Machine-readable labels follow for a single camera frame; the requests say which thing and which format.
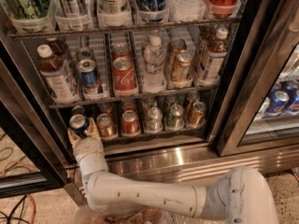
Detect tea bottle rear left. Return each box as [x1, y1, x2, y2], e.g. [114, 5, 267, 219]
[47, 37, 71, 61]

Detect green bottle top shelf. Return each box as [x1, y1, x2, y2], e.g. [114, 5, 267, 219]
[6, 0, 54, 34]

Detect rear pepsi can middle shelf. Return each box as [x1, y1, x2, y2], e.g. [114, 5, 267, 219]
[76, 47, 95, 62]

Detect black cable on floor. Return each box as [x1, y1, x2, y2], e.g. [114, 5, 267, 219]
[0, 133, 29, 224]

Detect silver green can rear bottom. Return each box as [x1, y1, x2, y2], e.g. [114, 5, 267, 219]
[141, 96, 157, 113]

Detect gold can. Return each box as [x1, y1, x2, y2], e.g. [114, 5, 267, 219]
[171, 50, 192, 82]
[167, 37, 187, 68]
[97, 103, 113, 117]
[96, 113, 116, 140]

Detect gold can rear bottom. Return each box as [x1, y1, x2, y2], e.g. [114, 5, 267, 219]
[97, 103, 113, 117]

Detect silver green can front bottom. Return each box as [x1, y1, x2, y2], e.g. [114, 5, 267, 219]
[145, 107, 163, 133]

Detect clear water bottle shelf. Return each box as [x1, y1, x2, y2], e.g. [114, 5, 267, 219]
[166, 0, 206, 22]
[143, 36, 165, 89]

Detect blue pepsi can rear bottom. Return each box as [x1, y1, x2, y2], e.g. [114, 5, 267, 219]
[71, 105, 86, 116]

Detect clear water bottle middle shelf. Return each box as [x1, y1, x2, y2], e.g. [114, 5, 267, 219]
[143, 36, 165, 89]

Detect red coca-cola can middle rear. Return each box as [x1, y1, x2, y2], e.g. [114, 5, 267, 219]
[111, 44, 132, 60]

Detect blue pepsi can front bottom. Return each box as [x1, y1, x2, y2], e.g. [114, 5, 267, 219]
[68, 114, 90, 138]

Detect orange cable on floor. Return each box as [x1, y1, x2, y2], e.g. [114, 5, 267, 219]
[0, 161, 39, 224]

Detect gold can middle rear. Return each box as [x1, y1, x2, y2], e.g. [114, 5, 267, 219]
[167, 37, 187, 68]

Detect gold can front bottom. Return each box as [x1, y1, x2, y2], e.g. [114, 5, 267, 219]
[96, 113, 116, 140]

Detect tea bottle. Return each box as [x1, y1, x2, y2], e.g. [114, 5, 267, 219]
[47, 37, 71, 61]
[197, 27, 228, 83]
[197, 26, 215, 56]
[37, 45, 79, 104]

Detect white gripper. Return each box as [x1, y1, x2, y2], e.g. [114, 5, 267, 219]
[67, 118, 108, 179]

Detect bronze can rear bottom right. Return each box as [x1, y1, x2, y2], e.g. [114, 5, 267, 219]
[185, 91, 200, 109]

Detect steel fridge bottom grille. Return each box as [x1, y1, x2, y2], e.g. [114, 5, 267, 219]
[64, 143, 299, 207]

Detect silver green can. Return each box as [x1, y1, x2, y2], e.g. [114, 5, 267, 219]
[141, 96, 157, 113]
[145, 107, 163, 133]

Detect bronze can front bottom right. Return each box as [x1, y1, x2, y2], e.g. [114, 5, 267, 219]
[187, 102, 206, 128]

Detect right fridge door frame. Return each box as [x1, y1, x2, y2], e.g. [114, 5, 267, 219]
[218, 0, 299, 156]

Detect red coke can front bottom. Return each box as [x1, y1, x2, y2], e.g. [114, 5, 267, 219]
[121, 110, 140, 136]

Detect gold can middle front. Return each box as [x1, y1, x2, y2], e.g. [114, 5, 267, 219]
[171, 50, 192, 82]

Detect red coca-cola can middle front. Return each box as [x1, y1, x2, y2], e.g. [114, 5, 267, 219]
[112, 57, 136, 96]

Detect silver can top shelf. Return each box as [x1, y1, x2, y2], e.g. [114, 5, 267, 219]
[59, 0, 88, 18]

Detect tea bottle front left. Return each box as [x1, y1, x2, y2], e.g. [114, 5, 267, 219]
[37, 45, 79, 104]

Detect tea bottle rear right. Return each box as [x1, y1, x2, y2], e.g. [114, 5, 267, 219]
[197, 26, 215, 56]

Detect blue pepsi can middle shelf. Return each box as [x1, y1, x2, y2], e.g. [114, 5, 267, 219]
[77, 59, 103, 100]

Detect clear water bottle top shelf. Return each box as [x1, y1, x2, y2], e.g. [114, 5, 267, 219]
[166, 0, 206, 22]

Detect red coke can rear bottom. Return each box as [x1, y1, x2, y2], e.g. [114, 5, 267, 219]
[121, 99, 136, 112]

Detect pepsi cans behind right door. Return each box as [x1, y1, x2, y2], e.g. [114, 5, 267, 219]
[255, 80, 299, 119]

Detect tea bottle front right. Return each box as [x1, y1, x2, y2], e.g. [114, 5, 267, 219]
[197, 27, 228, 83]

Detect bronze can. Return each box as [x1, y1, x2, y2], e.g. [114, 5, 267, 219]
[187, 102, 206, 128]
[185, 91, 200, 109]

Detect red coke can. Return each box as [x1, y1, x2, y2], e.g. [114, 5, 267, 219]
[121, 99, 136, 112]
[121, 110, 140, 136]

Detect left clear plastic bin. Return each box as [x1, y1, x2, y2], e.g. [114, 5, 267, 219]
[72, 205, 175, 224]

